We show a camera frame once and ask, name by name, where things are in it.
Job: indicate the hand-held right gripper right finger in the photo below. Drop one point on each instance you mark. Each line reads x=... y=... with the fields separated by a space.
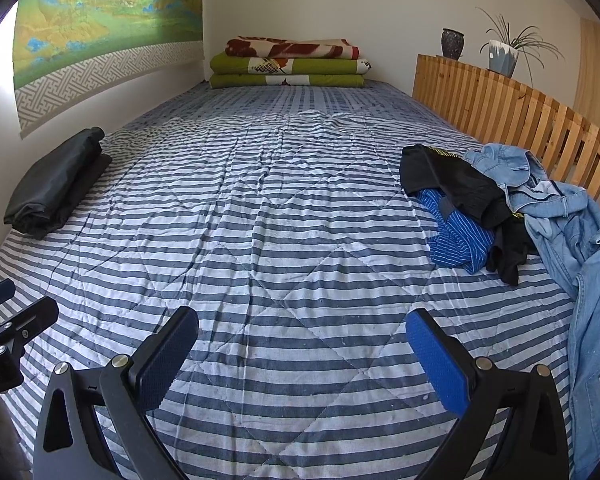
x=437 y=360

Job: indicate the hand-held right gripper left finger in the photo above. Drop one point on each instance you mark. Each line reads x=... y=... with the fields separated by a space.
x=167 y=355

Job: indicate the black yellow print t-shirt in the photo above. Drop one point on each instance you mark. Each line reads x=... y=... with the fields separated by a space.
x=465 y=185

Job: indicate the blue striped garment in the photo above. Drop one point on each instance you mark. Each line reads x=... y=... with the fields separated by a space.
x=455 y=240

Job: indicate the black folded garment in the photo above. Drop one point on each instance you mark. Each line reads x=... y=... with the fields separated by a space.
x=55 y=185

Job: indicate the blue white striped quilt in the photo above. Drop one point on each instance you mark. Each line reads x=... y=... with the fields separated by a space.
x=280 y=210

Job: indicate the light blue denim jacket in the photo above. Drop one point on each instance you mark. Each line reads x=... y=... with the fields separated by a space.
x=580 y=240

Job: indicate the green folded blanket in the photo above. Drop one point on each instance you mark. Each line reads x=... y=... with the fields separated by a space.
x=230 y=64
x=235 y=81

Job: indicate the potted plant in pale pot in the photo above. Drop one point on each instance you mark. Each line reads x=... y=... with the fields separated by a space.
x=502 y=57

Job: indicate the dark ceramic vase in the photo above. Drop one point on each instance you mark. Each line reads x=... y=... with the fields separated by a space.
x=452 y=44

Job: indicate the light wooden door panel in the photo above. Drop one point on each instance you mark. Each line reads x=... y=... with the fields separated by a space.
x=597 y=75

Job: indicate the red and cream folded blanket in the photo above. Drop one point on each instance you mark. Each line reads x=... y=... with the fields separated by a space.
x=290 y=49

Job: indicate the landscape wall poster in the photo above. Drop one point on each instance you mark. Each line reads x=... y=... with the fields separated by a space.
x=105 y=10

